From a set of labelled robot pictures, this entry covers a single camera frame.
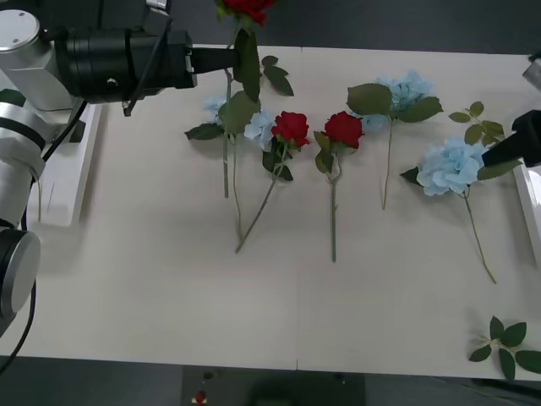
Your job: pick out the loose dark green leaf twig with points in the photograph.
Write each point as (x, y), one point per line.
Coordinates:
(279, 78)

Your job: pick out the dark robot base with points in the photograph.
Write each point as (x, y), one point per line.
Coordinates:
(296, 389)

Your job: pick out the silver and black left arm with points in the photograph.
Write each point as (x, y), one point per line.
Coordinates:
(97, 63)

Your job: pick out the loose leaf twig, pale stalk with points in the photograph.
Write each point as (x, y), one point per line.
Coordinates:
(513, 334)

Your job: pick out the pale blue flower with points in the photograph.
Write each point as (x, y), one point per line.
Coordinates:
(406, 91)
(258, 127)
(448, 169)

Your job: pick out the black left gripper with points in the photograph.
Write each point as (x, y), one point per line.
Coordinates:
(165, 59)

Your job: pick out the right arm wrist camera box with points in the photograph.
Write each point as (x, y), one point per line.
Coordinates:
(533, 74)

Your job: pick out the red rose with slanted stem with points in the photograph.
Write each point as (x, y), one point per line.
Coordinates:
(291, 127)

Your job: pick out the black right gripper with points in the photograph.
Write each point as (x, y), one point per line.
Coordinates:
(530, 135)

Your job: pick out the red rose with straight stem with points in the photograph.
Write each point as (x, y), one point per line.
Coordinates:
(344, 129)

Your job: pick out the loose light green leaf twig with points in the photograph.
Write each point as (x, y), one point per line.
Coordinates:
(473, 133)

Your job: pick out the left arm wrist camera box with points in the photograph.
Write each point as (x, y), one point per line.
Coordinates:
(157, 3)

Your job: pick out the red rose with long leaf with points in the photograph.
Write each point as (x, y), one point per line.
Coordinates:
(247, 63)

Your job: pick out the arm wrist camera box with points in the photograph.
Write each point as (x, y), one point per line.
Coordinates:
(533, 74)
(157, 3)

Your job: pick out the red button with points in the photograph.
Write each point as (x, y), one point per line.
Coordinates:
(200, 397)

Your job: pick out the shallow white box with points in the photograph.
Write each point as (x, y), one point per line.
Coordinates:
(63, 190)
(530, 203)

